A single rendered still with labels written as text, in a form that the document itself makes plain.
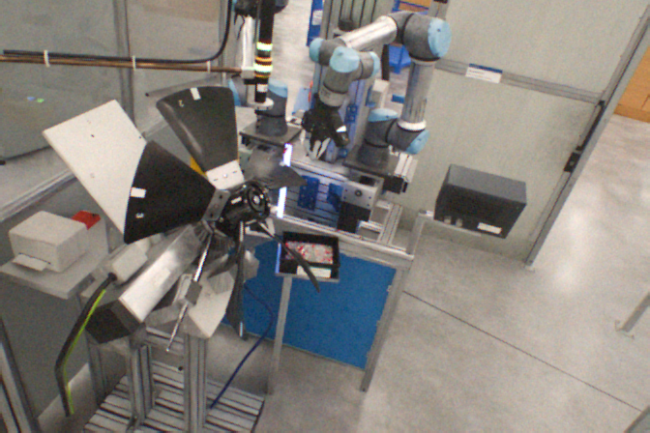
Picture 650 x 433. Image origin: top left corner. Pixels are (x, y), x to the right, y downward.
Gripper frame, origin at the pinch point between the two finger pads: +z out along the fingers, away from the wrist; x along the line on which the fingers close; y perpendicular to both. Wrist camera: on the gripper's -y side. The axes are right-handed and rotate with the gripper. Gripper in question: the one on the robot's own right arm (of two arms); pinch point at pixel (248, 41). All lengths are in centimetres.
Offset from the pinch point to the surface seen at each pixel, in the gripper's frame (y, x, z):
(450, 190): -21, -84, 28
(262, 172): -39, -24, 30
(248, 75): -54, -23, -5
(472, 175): -15, -90, 23
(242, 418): -52, -30, 141
